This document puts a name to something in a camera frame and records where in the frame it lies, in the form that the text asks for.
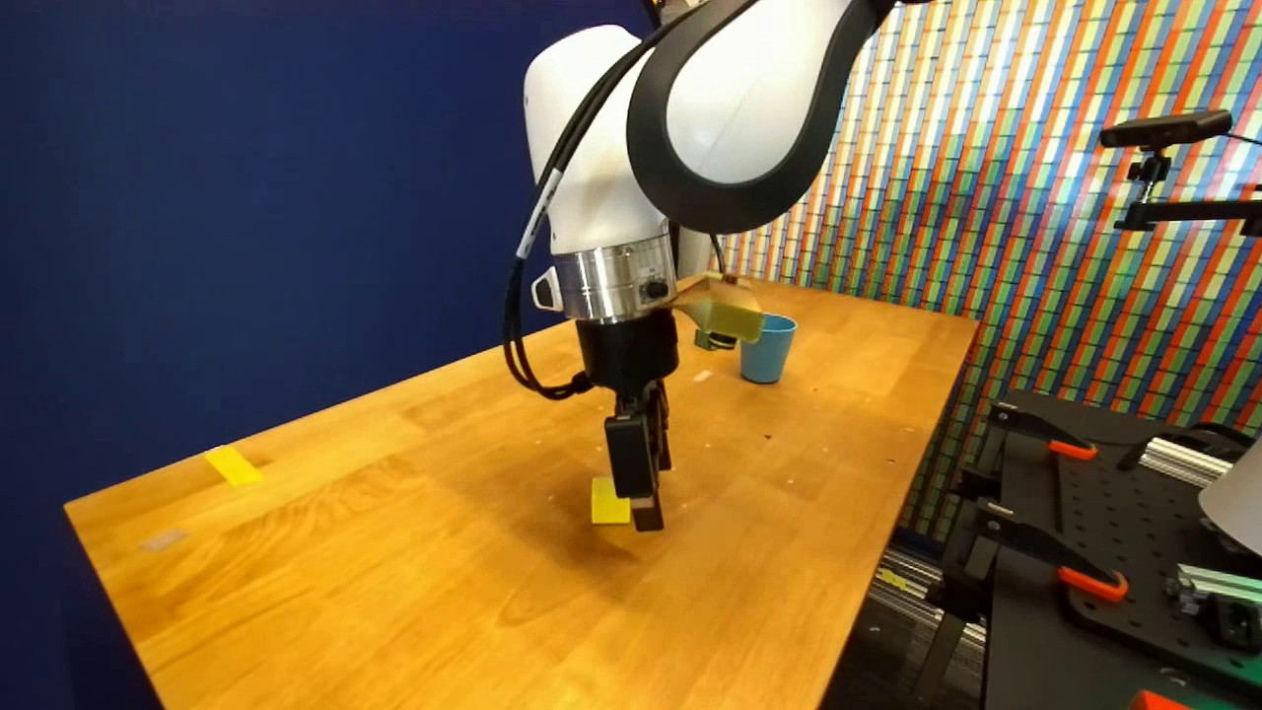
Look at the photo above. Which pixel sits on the dark blue backdrop panel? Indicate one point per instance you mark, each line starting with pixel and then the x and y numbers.
pixel 261 200

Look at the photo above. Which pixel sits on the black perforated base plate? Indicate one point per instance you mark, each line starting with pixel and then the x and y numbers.
pixel 1119 579

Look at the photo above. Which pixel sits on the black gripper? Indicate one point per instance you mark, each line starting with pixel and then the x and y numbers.
pixel 627 351

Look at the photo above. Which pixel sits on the silver aluminium rail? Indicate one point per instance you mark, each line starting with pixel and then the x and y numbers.
pixel 1184 459

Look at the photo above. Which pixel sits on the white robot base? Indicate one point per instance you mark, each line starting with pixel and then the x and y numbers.
pixel 1241 500

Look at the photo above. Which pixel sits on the yellow tape strip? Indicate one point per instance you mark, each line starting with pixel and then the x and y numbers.
pixel 233 467

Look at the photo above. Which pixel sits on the yellow wooden block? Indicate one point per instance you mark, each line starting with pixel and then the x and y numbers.
pixel 605 504

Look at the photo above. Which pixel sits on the black stereo camera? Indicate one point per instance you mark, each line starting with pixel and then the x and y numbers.
pixel 1165 128

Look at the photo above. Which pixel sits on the green wooden block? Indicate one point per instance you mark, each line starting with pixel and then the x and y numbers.
pixel 710 342

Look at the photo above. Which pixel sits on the small white paper scrap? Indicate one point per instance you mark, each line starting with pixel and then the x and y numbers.
pixel 701 376

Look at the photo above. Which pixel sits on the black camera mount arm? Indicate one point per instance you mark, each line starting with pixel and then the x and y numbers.
pixel 1188 212

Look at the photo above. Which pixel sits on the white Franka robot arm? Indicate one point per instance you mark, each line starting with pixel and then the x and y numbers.
pixel 710 104

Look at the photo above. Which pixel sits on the blue plastic cup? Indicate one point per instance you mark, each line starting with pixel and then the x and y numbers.
pixel 772 351

